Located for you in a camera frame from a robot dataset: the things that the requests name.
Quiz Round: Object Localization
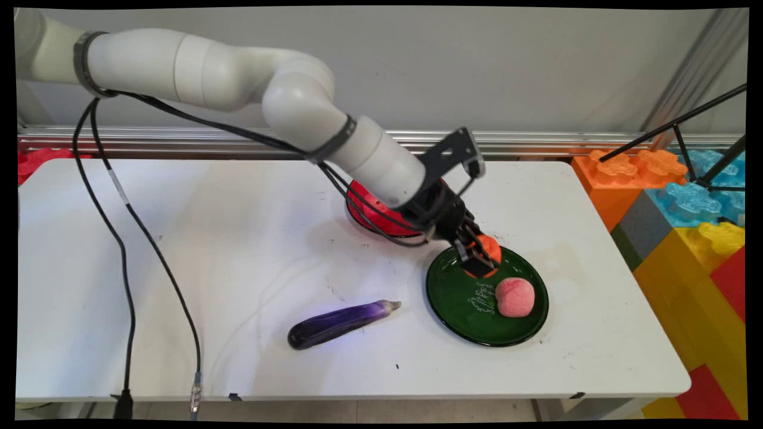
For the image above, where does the green plate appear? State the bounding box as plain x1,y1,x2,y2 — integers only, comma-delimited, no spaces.
426,244,550,347

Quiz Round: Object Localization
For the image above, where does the blue giant building block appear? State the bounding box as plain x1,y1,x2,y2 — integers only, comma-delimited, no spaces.
647,150,747,230

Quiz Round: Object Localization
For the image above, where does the red plate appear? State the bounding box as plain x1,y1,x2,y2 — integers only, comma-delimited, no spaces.
346,178,449,239

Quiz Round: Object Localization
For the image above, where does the aluminium rail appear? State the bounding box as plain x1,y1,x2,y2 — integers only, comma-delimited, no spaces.
18,125,746,160

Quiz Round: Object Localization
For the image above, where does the black cable with plug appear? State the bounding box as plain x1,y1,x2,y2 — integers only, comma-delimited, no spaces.
72,89,433,419

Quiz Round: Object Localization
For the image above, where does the grey giant building block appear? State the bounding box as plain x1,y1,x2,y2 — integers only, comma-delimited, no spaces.
611,191,674,272

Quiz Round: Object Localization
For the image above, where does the orange giant building block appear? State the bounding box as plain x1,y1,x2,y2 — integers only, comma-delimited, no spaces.
571,149,689,233

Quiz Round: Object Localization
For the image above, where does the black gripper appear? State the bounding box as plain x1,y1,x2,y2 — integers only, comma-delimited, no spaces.
396,178,503,276

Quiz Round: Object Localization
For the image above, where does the slanted aluminium post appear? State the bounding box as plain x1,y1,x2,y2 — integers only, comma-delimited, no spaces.
641,9,749,151

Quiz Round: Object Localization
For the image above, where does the red giant building block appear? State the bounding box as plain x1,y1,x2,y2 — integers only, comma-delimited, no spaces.
675,365,741,421
709,247,747,325

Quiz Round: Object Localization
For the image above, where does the white table leg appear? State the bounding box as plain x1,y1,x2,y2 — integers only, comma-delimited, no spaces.
557,398,653,421

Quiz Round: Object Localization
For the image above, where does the yellow giant building block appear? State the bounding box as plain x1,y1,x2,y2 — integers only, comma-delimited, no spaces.
633,222,747,419

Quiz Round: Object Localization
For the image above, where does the black tripod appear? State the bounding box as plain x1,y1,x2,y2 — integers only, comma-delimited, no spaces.
599,83,747,192

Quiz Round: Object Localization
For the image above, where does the purple toy eggplant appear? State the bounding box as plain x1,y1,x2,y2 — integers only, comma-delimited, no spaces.
287,300,402,350

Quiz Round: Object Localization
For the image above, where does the black cable with metal connector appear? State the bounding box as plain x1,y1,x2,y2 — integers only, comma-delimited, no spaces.
88,89,433,421

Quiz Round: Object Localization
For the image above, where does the red block behind table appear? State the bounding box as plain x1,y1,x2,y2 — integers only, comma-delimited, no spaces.
18,147,93,185

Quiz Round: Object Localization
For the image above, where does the pink toy peach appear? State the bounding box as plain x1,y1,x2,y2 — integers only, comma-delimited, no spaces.
495,277,536,318

